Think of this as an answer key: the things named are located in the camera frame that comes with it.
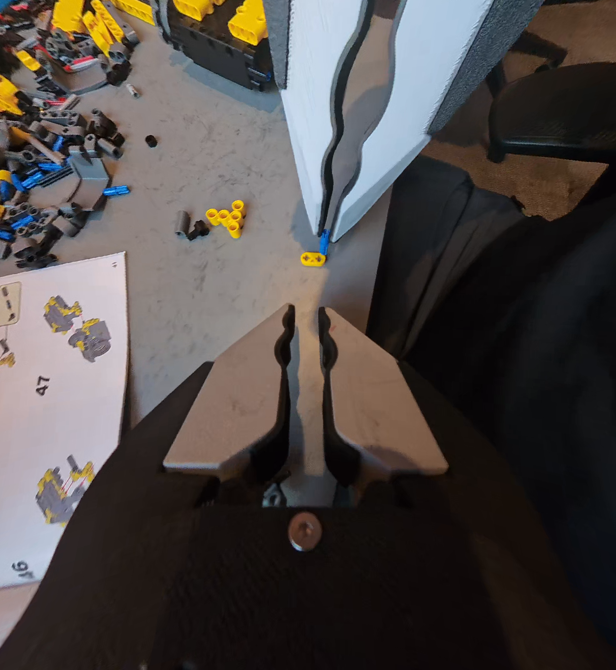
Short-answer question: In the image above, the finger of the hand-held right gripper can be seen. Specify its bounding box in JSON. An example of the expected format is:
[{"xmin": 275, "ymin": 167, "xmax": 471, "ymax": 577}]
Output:
[
  {"xmin": 279, "ymin": 0, "xmax": 377, "ymax": 237},
  {"xmin": 331, "ymin": 0, "xmax": 494, "ymax": 243}
]

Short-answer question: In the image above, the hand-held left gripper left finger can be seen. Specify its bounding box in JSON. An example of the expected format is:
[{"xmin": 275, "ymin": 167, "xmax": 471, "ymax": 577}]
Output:
[{"xmin": 163, "ymin": 304, "xmax": 296, "ymax": 482}]

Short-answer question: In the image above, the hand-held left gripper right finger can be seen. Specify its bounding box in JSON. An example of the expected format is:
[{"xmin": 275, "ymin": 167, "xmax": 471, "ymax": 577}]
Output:
[{"xmin": 317, "ymin": 306, "xmax": 449, "ymax": 498}]

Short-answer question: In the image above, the yellow angled toy liftarm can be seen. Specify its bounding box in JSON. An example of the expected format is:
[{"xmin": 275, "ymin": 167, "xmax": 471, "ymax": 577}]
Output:
[{"xmin": 205, "ymin": 199, "xmax": 247, "ymax": 240}]

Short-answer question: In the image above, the pile of toy parts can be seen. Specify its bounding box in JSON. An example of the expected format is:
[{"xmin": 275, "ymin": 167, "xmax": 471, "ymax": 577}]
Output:
[{"xmin": 0, "ymin": 0, "xmax": 141, "ymax": 283}]

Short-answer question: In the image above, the yellow black toy vehicle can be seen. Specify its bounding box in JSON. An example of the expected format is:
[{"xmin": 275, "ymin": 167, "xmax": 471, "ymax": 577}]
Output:
[{"xmin": 153, "ymin": 0, "xmax": 275, "ymax": 92}]

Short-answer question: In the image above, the open instruction booklet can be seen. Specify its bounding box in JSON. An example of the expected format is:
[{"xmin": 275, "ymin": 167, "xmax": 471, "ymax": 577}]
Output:
[{"xmin": 0, "ymin": 251, "xmax": 131, "ymax": 595}]

